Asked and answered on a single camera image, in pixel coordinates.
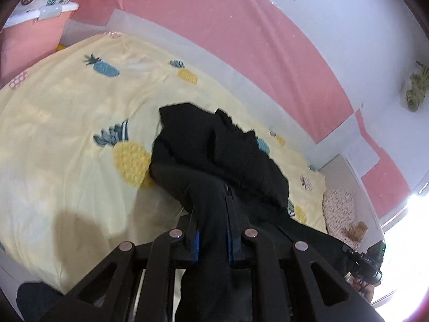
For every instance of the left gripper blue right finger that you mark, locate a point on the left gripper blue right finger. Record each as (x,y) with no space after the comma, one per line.
(236,226)

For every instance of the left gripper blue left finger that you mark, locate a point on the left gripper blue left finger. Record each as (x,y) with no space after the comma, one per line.
(193,237)

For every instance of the black long coat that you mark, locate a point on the black long coat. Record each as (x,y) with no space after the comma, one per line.
(208,163)

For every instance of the person right hand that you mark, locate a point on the person right hand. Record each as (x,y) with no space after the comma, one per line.
(366,290)

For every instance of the speckled floral pillow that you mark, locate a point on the speckled floral pillow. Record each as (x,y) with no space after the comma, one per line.
(340,218)

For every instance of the grey bed headboard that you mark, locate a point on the grey bed headboard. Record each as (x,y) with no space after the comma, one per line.
(339,175)

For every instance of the yellow pineapple print bed quilt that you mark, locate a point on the yellow pineapple print bed quilt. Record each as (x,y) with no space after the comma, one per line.
(76,132)

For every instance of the green hanging cloth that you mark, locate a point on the green hanging cloth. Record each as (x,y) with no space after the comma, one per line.
(415,95)

